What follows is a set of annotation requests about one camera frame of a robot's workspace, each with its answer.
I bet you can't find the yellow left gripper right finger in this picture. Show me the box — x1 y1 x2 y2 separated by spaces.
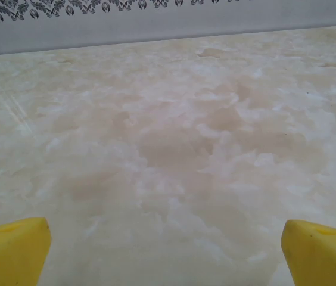
281 219 336 286

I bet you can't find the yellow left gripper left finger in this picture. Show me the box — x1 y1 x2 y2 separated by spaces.
0 217 52 286

